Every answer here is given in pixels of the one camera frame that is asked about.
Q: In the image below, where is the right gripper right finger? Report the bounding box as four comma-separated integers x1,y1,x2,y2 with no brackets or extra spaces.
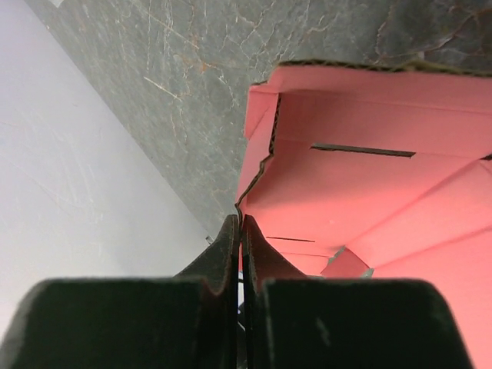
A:
241,215,308,296

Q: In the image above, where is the pink cardboard box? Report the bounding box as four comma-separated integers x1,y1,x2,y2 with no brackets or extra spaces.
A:
237,61,491,368

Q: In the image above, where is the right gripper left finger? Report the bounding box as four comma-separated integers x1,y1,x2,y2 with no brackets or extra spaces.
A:
175,214,239,295

